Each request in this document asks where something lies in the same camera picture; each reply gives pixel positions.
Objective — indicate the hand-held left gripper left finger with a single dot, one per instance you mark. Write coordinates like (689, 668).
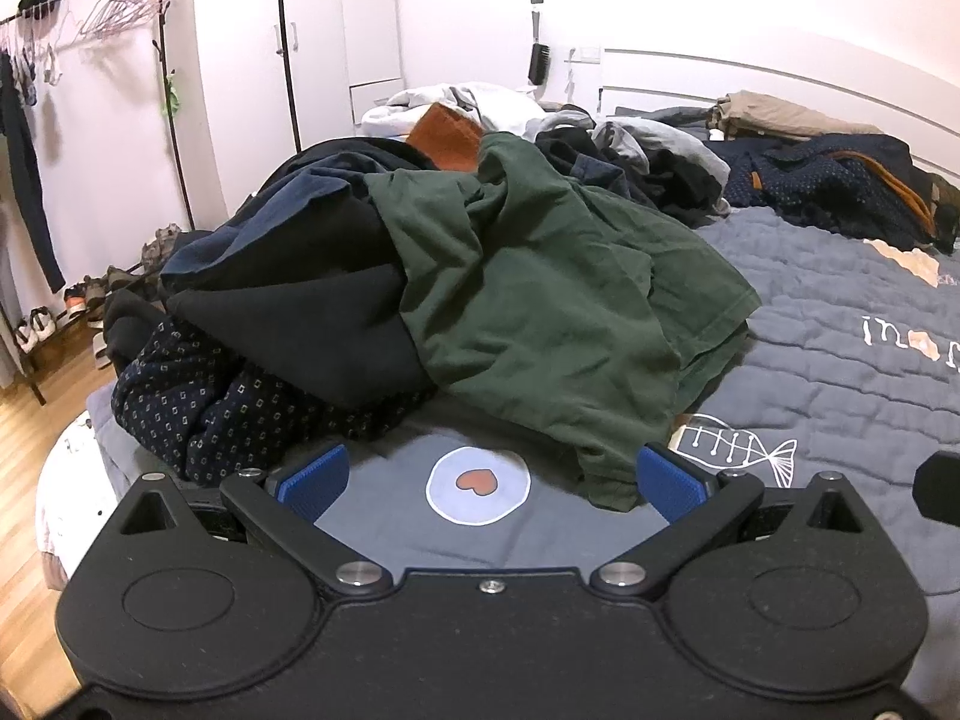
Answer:
(315, 478)

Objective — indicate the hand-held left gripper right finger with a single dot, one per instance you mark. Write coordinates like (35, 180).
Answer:
(675, 484)

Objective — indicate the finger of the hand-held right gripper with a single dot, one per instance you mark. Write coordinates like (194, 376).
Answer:
(941, 486)

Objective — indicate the dark green t-shirt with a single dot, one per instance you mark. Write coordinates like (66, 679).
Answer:
(540, 277)

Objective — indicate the pile of dark unfolded clothes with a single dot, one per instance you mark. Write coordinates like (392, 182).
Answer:
(300, 315)

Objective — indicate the black clothes rack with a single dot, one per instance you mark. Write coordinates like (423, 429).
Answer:
(174, 127)

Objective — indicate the grey quilted bedspread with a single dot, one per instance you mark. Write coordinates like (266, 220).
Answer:
(825, 405)

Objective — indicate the navy dotted garment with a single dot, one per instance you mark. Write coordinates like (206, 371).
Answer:
(187, 405)

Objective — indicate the dark grey hooded garment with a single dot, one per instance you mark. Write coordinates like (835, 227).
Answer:
(131, 322)

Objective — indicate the grey sandal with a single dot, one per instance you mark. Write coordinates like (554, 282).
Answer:
(102, 349)

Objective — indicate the camouflage bag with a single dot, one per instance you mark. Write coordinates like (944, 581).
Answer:
(161, 246)

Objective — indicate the crumpled black garment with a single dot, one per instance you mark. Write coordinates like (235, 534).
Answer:
(690, 187)

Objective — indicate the pink sneaker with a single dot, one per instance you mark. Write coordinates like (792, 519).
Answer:
(76, 301)

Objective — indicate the white sneaker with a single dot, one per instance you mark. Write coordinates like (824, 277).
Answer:
(25, 336)
(45, 322)

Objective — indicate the dark blue denim shirt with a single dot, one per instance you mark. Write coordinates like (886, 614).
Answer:
(592, 165)

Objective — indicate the light grey garment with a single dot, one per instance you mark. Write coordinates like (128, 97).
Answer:
(652, 139)

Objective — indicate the rust orange sweater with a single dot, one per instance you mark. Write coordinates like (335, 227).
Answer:
(446, 139)

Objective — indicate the beige trousers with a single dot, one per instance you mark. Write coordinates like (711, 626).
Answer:
(772, 112)

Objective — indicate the white wardrobe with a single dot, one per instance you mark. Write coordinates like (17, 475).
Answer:
(240, 90)

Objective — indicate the green hanging toy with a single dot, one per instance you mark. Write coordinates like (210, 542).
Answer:
(172, 94)

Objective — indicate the white garment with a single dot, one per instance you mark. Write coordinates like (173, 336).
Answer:
(495, 105)

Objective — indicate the white headboard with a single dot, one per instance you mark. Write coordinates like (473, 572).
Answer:
(750, 67)

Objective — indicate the hanging dark trousers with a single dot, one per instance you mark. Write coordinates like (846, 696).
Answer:
(26, 165)

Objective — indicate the black hairbrush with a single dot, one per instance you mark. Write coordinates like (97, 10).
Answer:
(539, 64)

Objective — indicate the bunch of pink hangers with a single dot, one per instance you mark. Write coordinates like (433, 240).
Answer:
(120, 11)

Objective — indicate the white wall socket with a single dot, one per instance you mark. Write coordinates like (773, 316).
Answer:
(586, 55)

